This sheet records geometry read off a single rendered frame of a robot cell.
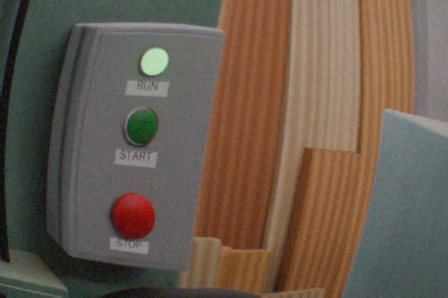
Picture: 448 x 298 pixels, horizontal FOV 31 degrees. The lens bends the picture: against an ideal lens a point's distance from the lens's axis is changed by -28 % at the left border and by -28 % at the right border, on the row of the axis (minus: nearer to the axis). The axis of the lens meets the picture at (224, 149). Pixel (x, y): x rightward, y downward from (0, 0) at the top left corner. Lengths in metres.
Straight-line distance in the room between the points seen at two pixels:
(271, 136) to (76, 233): 1.63
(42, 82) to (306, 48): 1.62
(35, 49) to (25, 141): 0.07
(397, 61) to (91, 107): 1.87
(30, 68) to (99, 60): 0.07
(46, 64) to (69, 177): 0.09
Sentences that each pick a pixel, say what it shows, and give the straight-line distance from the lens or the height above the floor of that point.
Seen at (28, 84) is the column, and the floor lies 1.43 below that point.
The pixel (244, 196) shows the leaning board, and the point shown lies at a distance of 2.21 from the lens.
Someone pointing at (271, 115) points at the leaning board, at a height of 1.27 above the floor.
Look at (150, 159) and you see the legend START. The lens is 0.63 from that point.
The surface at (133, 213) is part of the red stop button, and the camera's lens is 0.62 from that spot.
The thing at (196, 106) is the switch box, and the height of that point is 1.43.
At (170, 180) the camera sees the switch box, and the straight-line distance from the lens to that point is 0.64.
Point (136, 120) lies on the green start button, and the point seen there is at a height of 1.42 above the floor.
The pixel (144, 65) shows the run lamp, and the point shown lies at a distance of 0.61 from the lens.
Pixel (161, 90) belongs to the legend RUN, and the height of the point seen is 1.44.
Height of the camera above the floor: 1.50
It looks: 8 degrees down
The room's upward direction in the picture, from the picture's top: 9 degrees clockwise
